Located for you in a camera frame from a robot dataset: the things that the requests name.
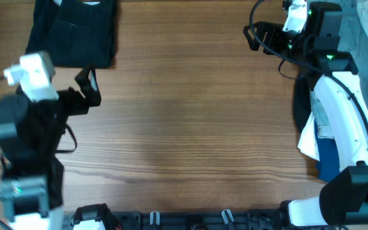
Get black shorts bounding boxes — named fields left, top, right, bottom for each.
left=25, top=0, right=118, bottom=68

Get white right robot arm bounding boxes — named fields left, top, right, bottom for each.
left=243, top=1, right=368, bottom=229

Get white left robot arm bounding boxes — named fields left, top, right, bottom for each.
left=0, top=66, right=102, bottom=229

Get black garment in pile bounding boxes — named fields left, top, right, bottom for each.
left=293, top=75, right=311, bottom=134

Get dark blue garment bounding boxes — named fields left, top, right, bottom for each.
left=314, top=123, right=340, bottom=183

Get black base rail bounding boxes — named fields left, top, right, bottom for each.
left=62, top=209, right=300, bottom=230

